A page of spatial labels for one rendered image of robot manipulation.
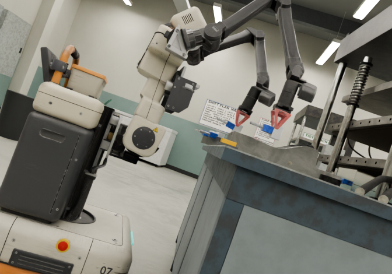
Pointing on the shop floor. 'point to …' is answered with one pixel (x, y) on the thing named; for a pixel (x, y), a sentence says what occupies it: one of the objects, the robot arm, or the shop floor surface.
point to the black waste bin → (14, 114)
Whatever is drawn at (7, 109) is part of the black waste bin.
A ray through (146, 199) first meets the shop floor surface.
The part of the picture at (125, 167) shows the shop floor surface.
